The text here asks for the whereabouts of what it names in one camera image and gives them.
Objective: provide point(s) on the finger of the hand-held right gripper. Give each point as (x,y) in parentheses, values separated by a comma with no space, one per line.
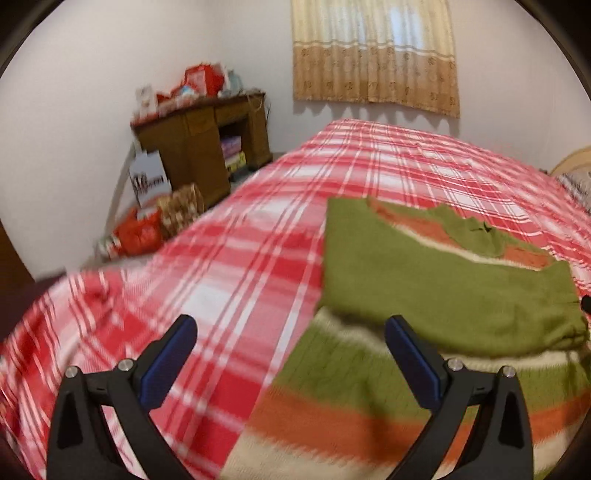
(587,304)

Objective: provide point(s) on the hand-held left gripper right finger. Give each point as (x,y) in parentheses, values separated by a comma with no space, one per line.
(413,360)

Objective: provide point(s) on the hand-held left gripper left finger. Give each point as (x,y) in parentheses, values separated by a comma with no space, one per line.
(168,360)

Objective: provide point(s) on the green striped knit sweater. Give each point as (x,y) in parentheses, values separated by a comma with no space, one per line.
(415,286)

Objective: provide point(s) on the red plaid blanket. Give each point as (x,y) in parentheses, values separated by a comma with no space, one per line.
(231,277)

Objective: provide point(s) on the grey patterned pillow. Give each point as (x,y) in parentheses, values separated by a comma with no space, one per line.
(579,184)

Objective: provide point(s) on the printed plastic packet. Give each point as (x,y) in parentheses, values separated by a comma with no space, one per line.
(108,247)

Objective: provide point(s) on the red plastic bag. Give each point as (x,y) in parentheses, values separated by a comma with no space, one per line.
(138,235)

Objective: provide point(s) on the cream wooden headboard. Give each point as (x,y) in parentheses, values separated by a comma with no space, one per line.
(577,159)

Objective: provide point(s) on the brown patterned gift bag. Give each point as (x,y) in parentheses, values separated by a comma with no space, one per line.
(180,207)

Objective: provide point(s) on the dark maroon bed base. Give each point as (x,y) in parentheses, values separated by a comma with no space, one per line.
(23,304)

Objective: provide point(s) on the white printed paper bag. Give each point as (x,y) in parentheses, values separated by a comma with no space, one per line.
(150,180)

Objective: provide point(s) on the yellow box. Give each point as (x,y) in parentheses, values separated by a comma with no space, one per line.
(236,162)

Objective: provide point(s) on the purple box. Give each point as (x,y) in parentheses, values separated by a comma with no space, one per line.
(231,147)

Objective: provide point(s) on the brown wooden desk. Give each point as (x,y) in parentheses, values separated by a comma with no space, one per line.
(198,138)

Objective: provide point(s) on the red flat box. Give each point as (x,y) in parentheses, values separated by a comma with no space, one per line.
(175,102)

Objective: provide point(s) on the red gift bag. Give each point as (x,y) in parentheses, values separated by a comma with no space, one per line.
(203,78)

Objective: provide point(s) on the light blue bag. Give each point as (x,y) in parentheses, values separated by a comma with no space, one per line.
(235,82)

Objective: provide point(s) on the beige patterned curtain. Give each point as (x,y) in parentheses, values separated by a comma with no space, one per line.
(369,69)

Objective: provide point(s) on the grey metal frame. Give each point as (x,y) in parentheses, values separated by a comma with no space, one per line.
(119,184)

